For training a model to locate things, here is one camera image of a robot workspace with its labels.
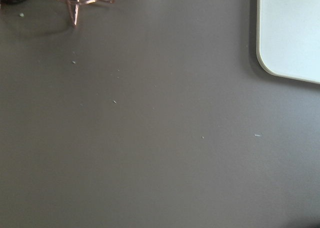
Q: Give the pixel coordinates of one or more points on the cream rabbit tray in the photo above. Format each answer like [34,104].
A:
[288,38]

